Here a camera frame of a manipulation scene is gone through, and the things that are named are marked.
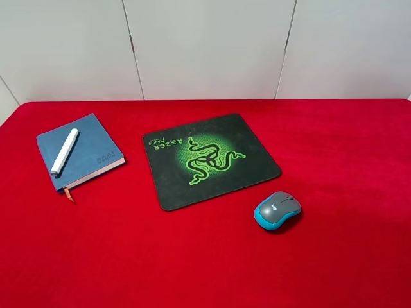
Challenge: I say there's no grey and blue computer mouse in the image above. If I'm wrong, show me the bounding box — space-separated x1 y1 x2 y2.
254 191 302 231

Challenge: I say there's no white pen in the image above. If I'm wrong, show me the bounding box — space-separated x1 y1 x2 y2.
50 128 79 177

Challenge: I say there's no black green mouse pad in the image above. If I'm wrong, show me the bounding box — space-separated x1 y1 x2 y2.
143 114 282 211

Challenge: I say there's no blue notebook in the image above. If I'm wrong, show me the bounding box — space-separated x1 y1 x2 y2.
37 114 125 193

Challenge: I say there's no red velvet table cloth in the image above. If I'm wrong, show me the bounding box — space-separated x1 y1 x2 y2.
1 99 410 307

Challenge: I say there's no orange bookmark ribbon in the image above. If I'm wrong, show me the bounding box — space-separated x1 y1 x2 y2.
64 187 76 203

